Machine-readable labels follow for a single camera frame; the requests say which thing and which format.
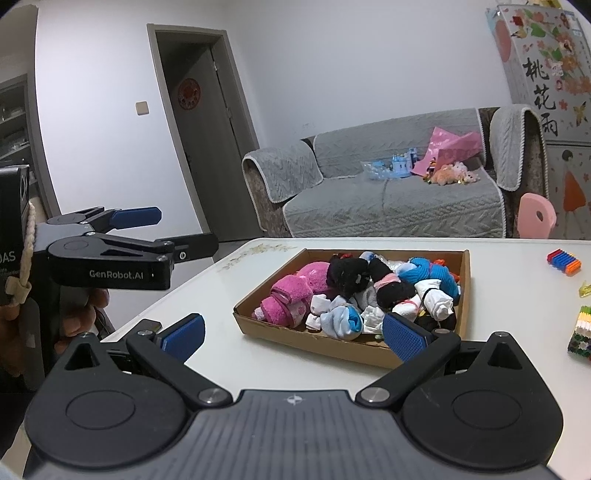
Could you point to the grey shelf cabinet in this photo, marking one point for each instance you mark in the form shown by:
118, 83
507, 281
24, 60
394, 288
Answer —
21, 141

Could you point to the colourful toy block strip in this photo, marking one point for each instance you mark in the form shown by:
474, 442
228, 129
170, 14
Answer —
564, 262

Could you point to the dark door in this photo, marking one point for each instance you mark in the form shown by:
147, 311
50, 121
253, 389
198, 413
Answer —
210, 125

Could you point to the lego brick block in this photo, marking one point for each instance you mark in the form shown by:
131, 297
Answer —
580, 340

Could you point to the grey covered sofa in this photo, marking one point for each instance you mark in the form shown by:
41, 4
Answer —
316, 187

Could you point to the pink plastic bag on sofa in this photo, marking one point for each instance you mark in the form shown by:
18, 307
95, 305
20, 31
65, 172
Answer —
446, 148

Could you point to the white waffle towel roll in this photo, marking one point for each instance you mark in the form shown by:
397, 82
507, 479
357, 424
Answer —
436, 302

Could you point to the pink plastic chair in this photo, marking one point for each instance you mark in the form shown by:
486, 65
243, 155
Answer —
536, 217

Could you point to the black sock bundle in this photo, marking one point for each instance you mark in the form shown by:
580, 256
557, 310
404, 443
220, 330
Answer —
348, 275

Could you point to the light switch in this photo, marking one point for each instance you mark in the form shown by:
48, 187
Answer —
141, 108

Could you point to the plush toy on sofa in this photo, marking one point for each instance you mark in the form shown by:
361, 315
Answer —
457, 173

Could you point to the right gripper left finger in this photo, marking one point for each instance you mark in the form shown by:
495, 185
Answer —
162, 355

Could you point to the pink towel roll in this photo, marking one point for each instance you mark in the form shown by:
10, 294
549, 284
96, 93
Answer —
295, 296

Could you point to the brown cardboard tray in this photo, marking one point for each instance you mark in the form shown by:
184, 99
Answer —
365, 349

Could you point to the yellow plastic piece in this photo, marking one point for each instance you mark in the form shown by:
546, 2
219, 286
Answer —
584, 291

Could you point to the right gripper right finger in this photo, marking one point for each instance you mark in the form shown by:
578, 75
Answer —
422, 353

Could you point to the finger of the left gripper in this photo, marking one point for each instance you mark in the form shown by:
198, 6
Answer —
175, 246
103, 220

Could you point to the blue toy castle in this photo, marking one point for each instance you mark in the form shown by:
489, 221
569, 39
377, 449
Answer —
398, 166

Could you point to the blue sock bundle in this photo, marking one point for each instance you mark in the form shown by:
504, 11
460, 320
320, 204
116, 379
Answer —
419, 269

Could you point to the left hand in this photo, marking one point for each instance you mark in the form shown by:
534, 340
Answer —
77, 321

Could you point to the decorated refrigerator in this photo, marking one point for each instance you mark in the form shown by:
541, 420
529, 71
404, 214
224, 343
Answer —
546, 59

